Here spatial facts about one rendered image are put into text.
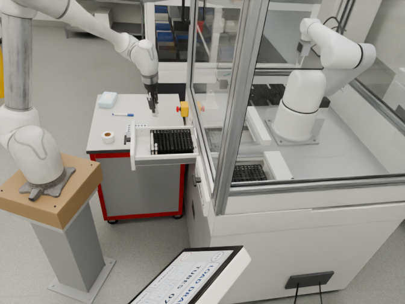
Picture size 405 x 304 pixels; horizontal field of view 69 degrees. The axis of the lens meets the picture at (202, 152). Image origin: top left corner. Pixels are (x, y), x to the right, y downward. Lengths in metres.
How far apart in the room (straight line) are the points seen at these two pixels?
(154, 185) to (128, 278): 0.62
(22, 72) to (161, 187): 1.07
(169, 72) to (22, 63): 1.15
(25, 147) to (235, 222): 0.87
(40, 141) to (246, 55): 0.88
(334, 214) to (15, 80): 1.44
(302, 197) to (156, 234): 1.30
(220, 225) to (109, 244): 1.18
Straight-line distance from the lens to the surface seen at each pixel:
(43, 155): 1.34
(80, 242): 1.75
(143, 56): 1.49
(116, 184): 1.99
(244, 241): 1.41
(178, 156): 1.51
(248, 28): 0.77
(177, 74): 2.29
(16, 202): 1.49
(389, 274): 2.60
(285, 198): 1.23
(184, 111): 1.85
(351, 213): 1.50
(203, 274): 0.83
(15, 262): 2.39
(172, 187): 2.03
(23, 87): 1.44
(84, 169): 1.51
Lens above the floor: 1.89
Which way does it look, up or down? 40 degrees down
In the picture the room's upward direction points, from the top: 6 degrees clockwise
